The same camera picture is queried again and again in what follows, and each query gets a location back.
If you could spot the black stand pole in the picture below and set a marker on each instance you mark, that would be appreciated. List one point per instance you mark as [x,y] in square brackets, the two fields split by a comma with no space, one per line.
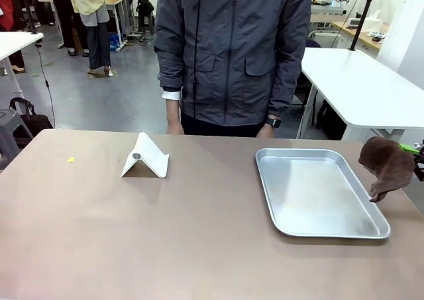
[364,12]

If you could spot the person in yellow coat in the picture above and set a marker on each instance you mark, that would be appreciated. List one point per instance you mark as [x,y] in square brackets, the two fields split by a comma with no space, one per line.
[91,15]

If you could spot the black wrist watch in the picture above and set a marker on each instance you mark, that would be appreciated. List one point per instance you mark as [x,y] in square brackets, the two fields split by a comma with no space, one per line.
[274,122]

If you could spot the white folded stand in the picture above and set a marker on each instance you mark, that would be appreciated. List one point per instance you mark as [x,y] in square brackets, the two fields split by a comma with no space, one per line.
[145,161]

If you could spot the grey plastic stool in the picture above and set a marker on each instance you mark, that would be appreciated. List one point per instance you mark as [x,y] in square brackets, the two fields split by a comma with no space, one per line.
[13,131]

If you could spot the white tissue box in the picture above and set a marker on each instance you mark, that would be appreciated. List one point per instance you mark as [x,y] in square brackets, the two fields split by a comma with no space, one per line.
[377,22]

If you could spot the person's left hand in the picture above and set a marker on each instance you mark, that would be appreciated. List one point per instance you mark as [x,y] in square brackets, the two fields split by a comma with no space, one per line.
[266,132]

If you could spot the person in grey jacket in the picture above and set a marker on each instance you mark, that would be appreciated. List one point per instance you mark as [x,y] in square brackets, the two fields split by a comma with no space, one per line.
[228,48]

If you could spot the silver metal tray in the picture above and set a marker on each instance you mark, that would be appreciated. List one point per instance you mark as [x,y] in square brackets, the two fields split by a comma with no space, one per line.
[318,197]

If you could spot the yellow paper scrap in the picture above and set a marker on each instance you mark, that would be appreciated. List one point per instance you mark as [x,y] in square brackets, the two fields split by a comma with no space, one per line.
[70,160]

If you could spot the wooden top desk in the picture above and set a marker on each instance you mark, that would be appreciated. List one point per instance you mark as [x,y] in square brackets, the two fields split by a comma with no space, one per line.
[357,35]

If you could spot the person in red clothing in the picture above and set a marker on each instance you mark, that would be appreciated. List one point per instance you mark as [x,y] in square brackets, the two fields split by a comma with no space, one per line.
[10,25]

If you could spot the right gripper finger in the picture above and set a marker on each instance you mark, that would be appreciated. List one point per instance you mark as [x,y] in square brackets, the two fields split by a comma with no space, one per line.
[420,167]
[409,147]

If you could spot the person's right hand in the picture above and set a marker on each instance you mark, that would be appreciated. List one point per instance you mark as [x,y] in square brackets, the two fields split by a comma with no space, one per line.
[174,128]

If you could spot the black background stool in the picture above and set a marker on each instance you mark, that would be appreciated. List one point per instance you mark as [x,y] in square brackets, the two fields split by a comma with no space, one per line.
[145,13]

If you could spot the brown cloth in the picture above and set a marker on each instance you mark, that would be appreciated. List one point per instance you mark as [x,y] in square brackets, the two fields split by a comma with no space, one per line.
[387,164]

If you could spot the person's right forearm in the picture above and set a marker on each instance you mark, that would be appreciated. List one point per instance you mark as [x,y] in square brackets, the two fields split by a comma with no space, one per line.
[173,109]

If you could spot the blue bag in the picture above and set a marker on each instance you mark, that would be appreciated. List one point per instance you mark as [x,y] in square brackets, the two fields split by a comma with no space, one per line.
[115,42]

